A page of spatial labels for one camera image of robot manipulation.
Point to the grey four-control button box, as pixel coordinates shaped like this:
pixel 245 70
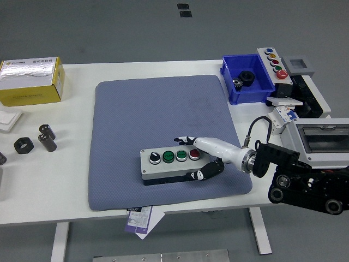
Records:
pixel 158 170

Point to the white table leg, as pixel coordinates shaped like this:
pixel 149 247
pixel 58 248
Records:
pixel 59 243
pixel 260 232

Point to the purple white hang tag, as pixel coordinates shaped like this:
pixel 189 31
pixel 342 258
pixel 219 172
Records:
pixel 136 222

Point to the blue-grey padded mat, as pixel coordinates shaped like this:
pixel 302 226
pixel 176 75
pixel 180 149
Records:
pixel 136 114

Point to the yellow cardboard box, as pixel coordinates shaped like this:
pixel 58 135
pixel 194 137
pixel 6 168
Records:
pixel 27 92

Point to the black floor socket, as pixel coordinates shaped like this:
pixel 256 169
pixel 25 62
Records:
pixel 182 6
pixel 185 14

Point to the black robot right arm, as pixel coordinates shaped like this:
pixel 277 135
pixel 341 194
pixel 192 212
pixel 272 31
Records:
pixel 280 161

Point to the white wall switch panel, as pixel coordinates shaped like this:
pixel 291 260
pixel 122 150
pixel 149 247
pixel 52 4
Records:
pixel 8 120

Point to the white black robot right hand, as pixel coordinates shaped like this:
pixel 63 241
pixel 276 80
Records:
pixel 218 147

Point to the small metal gear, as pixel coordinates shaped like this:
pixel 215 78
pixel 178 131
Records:
pixel 238 84

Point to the black and white device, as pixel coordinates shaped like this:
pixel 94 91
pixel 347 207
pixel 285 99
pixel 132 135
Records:
pixel 313 101

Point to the white five-button control station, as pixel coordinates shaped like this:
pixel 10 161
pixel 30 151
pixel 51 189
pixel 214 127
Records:
pixel 281 73

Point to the grey distribution box clear lid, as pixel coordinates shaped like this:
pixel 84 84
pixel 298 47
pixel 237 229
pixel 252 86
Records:
pixel 324 152

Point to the white card tag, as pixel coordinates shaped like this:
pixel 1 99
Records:
pixel 155 219

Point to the grey metal plate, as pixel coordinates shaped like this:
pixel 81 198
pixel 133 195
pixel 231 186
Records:
pixel 163 258

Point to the white circuit breaker blue lever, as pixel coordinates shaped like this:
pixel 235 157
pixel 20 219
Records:
pixel 280 117

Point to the grey square frame box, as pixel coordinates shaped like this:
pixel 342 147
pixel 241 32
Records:
pixel 308 68

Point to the white switch plate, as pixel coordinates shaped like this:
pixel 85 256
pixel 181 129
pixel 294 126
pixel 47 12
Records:
pixel 285 102

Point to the large black hex nut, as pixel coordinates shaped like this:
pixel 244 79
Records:
pixel 247 77

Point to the black cylindrical capacitor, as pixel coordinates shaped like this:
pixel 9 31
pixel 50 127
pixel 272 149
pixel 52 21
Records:
pixel 47 143
pixel 46 128

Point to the blue plastic bin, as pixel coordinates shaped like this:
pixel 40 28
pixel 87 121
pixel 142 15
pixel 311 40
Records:
pixel 253 66

